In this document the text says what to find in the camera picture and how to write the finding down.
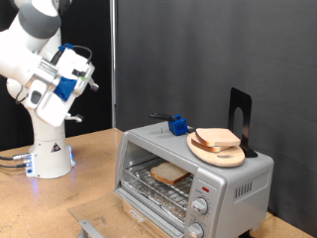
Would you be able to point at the silver toaster oven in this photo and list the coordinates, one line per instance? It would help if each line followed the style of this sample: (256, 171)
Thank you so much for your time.
(231, 178)

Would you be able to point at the black fabric curtain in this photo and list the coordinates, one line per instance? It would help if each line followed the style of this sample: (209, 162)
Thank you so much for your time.
(95, 33)

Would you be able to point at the crumpled aluminium foil liner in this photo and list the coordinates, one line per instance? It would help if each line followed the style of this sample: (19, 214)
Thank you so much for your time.
(155, 201)

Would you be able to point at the dark grey fabric backdrop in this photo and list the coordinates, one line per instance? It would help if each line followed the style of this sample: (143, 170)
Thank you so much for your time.
(214, 49)

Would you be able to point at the vertical metal pole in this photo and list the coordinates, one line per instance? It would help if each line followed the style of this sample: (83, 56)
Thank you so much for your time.
(113, 66)

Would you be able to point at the metal spatula with blue block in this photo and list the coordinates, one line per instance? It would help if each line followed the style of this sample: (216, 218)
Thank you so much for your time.
(178, 125)

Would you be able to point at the round wooden cutting board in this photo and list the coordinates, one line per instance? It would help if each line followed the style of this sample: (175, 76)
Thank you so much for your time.
(218, 158)

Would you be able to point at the wooden base under oven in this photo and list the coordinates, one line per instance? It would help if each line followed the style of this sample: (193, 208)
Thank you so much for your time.
(138, 228)

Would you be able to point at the black metal bookend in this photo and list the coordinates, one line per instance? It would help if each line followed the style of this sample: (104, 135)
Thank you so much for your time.
(247, 99)

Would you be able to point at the wrist camera on blue mount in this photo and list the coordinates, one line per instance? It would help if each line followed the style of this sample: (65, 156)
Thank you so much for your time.
(64, 88)

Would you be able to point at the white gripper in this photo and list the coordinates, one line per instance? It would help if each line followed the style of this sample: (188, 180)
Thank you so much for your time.
(52, 112)

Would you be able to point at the silver oven dial knob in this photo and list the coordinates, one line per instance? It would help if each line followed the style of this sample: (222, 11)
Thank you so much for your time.
(195, 230)
(199, 206)

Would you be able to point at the white bread slice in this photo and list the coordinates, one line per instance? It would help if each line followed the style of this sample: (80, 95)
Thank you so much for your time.
(204, 148)
(170, 172)
(218, 136)

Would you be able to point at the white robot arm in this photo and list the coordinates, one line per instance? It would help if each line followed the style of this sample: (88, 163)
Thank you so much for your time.
(16, 56)

